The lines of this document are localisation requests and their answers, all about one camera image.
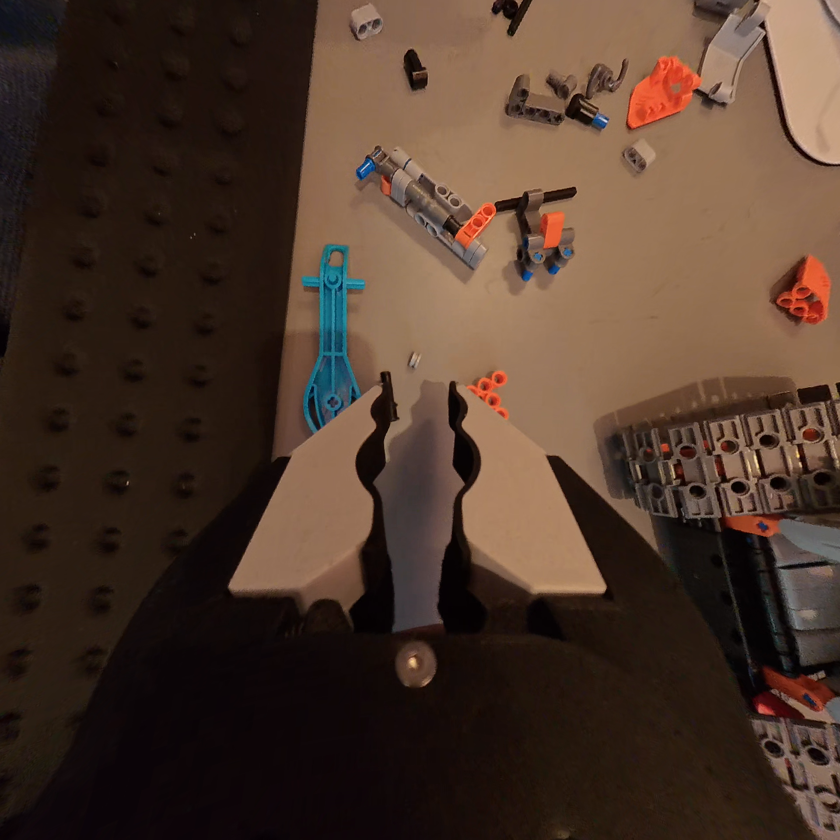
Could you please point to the dark grey connector piece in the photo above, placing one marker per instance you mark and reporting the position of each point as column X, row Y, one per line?
column 528, row 216

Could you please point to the grey curved panel brick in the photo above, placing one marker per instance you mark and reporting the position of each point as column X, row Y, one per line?
column 728, row 52
column 715, row 5

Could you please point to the grey brick assembly orange beam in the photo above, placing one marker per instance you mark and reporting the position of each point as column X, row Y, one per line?
column 426, row 203

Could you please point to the orange wedge panel brick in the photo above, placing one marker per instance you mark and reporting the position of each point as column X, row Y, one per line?
column 804, row 289

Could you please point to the grey angled connector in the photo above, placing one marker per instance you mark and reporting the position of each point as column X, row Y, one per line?
column 531, row 108

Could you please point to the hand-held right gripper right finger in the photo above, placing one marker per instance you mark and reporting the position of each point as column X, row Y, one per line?
column 531, row 525

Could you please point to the grey hook connector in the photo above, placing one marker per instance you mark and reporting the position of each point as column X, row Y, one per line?
column 600, row 79

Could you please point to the orange multi-hole connector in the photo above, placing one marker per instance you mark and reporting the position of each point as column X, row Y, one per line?
column 489, row 394

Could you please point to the light blue brick separator tool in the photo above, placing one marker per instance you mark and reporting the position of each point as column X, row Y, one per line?
column 331, row 341

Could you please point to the short black axle rod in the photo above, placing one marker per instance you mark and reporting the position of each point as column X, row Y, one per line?
column 502, row 6

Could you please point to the black connector brick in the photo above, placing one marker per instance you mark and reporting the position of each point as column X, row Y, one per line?
column 415, row 69

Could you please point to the orange connector brick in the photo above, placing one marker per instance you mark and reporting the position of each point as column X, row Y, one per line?
column 552, row 229

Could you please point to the orange curved panel brick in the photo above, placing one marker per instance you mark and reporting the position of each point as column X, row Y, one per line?
column 659, row 95

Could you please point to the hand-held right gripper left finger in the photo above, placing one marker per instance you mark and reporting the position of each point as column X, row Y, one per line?
column 302, row 525

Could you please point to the white book stand base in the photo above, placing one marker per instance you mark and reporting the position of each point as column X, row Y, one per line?
column 807, row 79

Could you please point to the black dimpled pad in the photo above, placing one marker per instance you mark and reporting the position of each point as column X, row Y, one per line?
column 151, row 328

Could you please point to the black pin blue end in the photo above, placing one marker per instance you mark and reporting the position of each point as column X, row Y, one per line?
column 584, row 108

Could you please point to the partly built toy robot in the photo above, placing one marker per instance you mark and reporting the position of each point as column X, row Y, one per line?
column 754, row 472

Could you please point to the small dark grey connector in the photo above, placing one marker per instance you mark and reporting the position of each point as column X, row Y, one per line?
column 565, row 243

